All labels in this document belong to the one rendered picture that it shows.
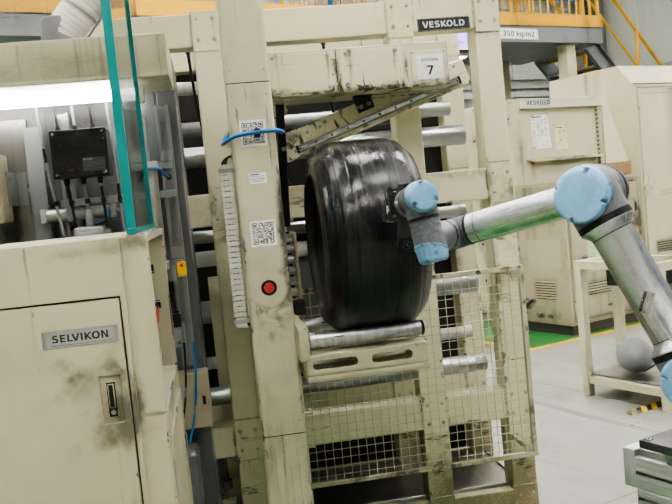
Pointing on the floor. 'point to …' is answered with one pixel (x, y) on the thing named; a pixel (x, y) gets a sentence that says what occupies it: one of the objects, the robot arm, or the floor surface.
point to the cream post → (274, 440)
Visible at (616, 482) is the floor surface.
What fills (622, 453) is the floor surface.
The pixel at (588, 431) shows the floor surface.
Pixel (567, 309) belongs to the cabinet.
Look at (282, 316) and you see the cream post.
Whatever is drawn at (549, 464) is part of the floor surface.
